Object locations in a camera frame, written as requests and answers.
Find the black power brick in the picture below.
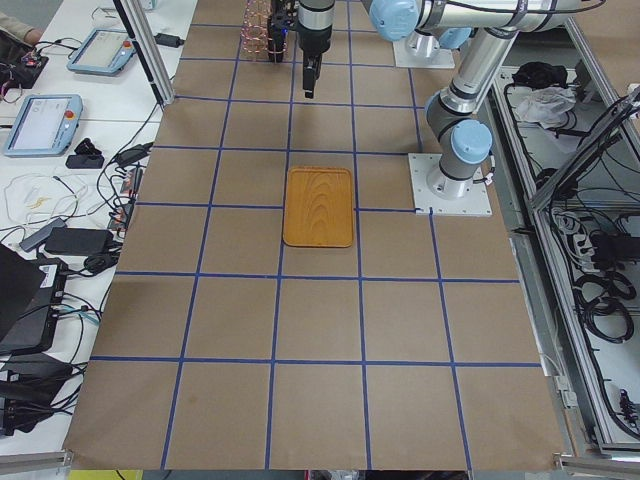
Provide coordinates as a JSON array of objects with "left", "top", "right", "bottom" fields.
[{"left": 44, "top": 227, "right": 113, "bottom": 256}]

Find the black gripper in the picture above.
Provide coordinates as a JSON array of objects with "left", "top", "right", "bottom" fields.
[
  {"left": 297, "top": 0, "right": 332, "bottom": 99},
  {"left": 267, "top": 0, "right": 289, "bottom": 61}
]

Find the teach pendant lower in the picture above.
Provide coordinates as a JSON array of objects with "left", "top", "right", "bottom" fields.
[{"left": 3, "top": 94, "right": 83, "bottom": 158}]

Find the aluminium frame post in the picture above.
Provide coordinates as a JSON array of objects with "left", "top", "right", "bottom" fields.
[{"left": 113, "top": 0, "right": 175, "bottom": 107}]

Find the teach pendant upper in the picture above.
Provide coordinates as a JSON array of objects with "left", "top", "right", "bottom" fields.
[{"left": 67, "top": 28, "right": 135, "bottom": 76}]

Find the teach pendant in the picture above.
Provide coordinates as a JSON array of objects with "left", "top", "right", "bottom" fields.
[
  {"left": 3, "top": 94, "right": 83, "bottom": 158},
  {"left": 67, "top": 28, "right": 135, "bottom": 76}
]

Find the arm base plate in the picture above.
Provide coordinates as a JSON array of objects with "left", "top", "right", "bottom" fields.
[
  {"left": 393, "top": 34, "right": 455, "bottom": 69},
  {"left": 408, "top": 153, "right": 492, "bottom": 217}
]

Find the aluminium cable cage frame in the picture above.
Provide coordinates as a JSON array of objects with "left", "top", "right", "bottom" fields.
[{"left": 487, "top": 18, "right": 639, "bottom": 461}]

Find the wooden tray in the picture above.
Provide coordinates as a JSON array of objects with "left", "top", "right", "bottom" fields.
[{"left": 283, "top": 166, "right": 354, "bottom": 248}]

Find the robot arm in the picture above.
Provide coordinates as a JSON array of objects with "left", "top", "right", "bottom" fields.
[
  {"left": 364, "top": 1, "right": 602, "bottom": 192},
  {"left": 267, "top": 1, "right": 472, "bottom": 72}
]

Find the black laptop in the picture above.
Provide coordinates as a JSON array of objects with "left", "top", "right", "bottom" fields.
[{"left": 1, "top": 246, "right": 67, "bottom": 356}]

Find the copper wire wine rack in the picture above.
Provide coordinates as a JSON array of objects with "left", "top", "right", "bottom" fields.
[{"left": 241, "top": 0, "right": 271, "bottom": 60}]

